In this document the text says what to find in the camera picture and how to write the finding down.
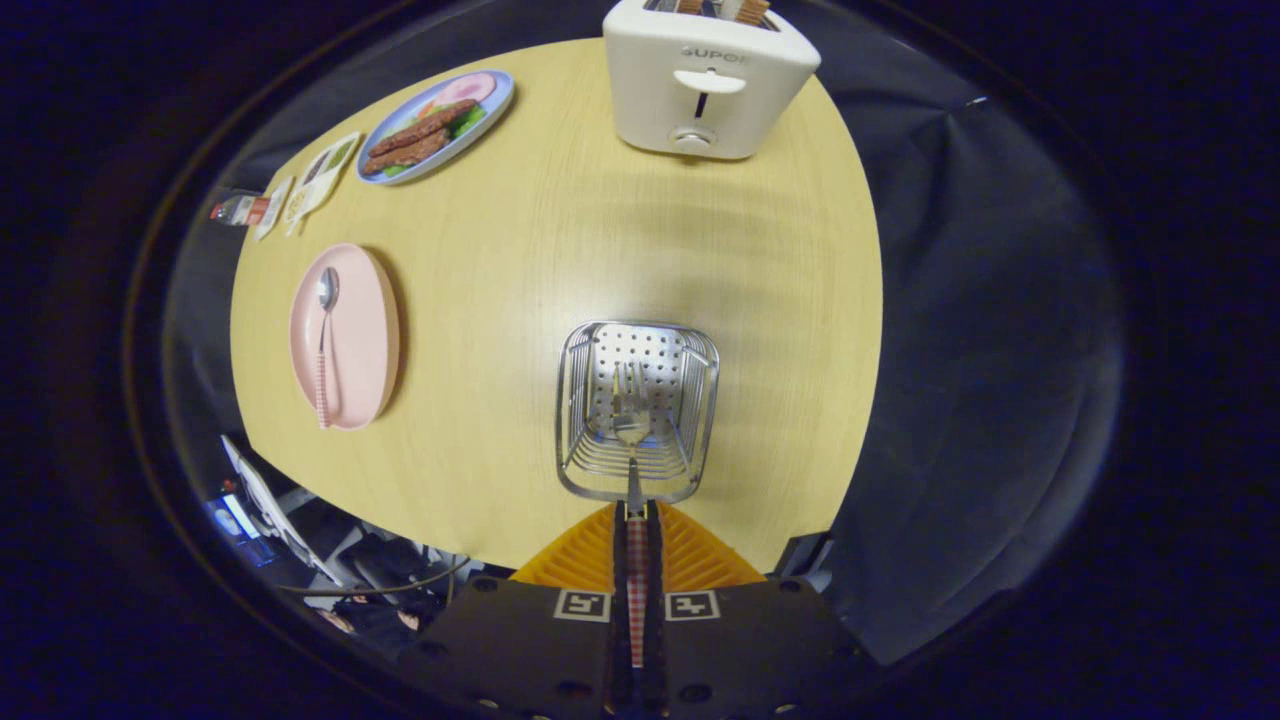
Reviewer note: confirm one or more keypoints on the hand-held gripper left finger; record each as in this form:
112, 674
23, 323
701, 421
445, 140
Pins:
620, 560

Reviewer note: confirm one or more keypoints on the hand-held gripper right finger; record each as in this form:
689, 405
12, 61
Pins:
655, 560

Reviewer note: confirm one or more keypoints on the pink plate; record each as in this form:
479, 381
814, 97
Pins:
360, 330

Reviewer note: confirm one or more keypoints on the blue lit device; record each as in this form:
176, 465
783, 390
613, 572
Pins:
235, 520

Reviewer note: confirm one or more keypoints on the white toaster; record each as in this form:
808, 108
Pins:
650, 100

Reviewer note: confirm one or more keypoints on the brown meat strip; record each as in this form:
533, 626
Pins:
425, 127
405, 153

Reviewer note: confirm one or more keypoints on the green vegetable piece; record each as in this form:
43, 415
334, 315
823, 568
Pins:
467, 121

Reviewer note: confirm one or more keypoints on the blue plate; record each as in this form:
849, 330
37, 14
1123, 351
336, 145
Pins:
495, 105

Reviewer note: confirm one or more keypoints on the large white printed packet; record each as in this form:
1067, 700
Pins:
322, 180

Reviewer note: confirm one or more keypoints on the small white printed packet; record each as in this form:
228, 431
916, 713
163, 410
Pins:
273, 207

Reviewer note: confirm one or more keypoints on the pink ham slice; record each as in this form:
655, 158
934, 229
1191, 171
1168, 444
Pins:
465, 88

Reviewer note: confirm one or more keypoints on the clear plastic bottle red label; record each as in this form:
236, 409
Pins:
240, 210

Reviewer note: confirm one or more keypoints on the white frame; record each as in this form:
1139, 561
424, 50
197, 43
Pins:
265, 505

